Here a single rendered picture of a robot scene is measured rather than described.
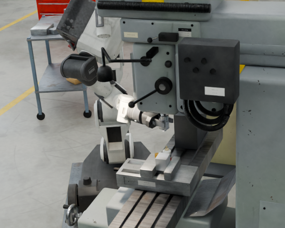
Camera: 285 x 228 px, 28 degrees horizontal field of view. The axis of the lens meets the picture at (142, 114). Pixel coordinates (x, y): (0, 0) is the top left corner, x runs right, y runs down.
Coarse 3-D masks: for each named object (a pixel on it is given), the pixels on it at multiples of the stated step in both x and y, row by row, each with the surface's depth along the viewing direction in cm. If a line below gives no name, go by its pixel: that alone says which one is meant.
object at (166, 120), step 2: (158, 118) 250; (160, 118) 249; (166, 118) 248; (168, 118) 250; (162, 120) 249; (164, 120) 248; (166, 120) 249; (168, 120) 250; (164, 122) 249; (166, 122) 249; (168, 122) 250; (166, 124) 250; (168, 124) 251; (166, 126) 250; (168, 126) 251; (160, 128) 251; (162, 128) 250; (164, 128) 250; (166, 128) 250; (168, 128) 251
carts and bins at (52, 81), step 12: (36, 24) 543; (48, 24) 540; (36, 36) 527; (48, 36) 525; (60, 36) 522; (48, 48) 605; (48, 60) 610; (48, 72) 588; (60, 72) 586; (36, 84) 540; (48, 84) 558; (60, 84) 556; (72, 84) 554; (36, 96) 545; (84, 96) 545
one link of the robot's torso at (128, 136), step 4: (128, 136) 352; (132, 136) 354; (104, 140) 353; (128, 140) 353; (132, 140) 348; (100, 144) 347; (132, 144) 343; (100, 148) 342; (132, 148) 341; (100, 152) 341; (132, 152) 341; (132, 156) 341
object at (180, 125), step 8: (176, 120) 284; (184, 120) 283; (176, 128) 286; (184, 128) 285; (192, 128) 284; (176, 136) 288; (184, 136) 287; (192, 136) 286; (200, 136) 292; (176, 144) 290; (184, 144) 289; (192, 144) 288
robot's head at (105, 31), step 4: (100, 20) 256; (104, 20) 256; (108, 20) 258; (104, 24) 255; (108, 24) 257; (96, 28) 257; (100, 28) 255; (104, 28) 255; (108, 28) 256; (96, 32) 258; (100, 32) 255; (104, 32) 255; (108, 32) 256; (100, 36) 258; (104, 36) 259; (108, 36) 259
